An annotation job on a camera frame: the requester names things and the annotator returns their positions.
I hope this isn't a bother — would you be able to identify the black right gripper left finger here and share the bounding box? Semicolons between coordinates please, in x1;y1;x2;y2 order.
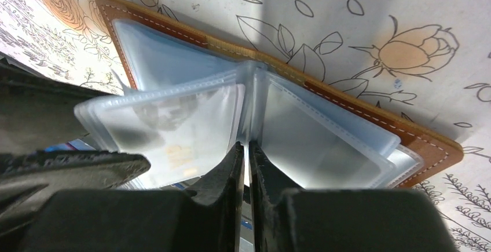
19;143;244;251

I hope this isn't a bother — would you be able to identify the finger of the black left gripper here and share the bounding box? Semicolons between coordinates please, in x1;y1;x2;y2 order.
1;151;151;228

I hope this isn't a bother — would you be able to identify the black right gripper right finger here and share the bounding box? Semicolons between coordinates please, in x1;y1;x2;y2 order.
248;141;456;251

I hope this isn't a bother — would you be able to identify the silver VIP credit card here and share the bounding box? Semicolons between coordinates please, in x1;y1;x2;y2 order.
134;100;231;189

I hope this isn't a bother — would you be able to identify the brown leather card holder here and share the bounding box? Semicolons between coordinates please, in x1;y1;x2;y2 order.
74;0;464;189

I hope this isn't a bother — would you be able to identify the floral patterned table mat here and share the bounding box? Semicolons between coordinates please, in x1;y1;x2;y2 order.
1;0;490;251

